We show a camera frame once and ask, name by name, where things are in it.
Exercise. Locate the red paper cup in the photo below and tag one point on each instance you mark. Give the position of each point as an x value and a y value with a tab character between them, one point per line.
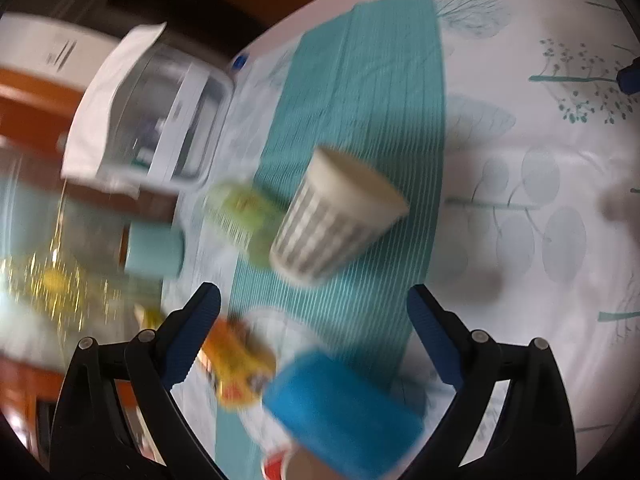
296	464

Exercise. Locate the teal ceramic canister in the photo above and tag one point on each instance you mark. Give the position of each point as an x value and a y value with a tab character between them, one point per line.
153	250

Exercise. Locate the grey checked paper cup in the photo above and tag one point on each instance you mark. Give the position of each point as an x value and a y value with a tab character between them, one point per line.
341	207

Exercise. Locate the small blue object on table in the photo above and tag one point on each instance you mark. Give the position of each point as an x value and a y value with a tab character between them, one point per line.
239	62

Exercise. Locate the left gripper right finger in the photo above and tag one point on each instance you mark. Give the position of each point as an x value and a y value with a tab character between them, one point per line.
534	437

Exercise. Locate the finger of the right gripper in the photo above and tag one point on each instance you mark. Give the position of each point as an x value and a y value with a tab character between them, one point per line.
628	78

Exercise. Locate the leaf print tablecloth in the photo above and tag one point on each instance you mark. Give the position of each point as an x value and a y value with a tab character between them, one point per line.
502	124

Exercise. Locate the frosted glass door gold ornament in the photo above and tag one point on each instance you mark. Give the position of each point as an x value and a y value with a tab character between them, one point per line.
62	275

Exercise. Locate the white cloth on appliance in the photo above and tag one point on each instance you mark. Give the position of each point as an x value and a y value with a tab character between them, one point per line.
86	141

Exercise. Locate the white countertop appliance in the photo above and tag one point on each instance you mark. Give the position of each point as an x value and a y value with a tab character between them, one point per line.
166	121

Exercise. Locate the orange patterned glass jar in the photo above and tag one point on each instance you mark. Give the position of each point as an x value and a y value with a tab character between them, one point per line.
239	365

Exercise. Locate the green clear glass jar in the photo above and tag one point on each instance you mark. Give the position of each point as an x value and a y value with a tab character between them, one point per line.
246	217

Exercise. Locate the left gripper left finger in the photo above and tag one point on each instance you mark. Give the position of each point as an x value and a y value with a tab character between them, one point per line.
91	438

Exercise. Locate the blue plastic cup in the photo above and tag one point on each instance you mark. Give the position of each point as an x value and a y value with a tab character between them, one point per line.
355	428

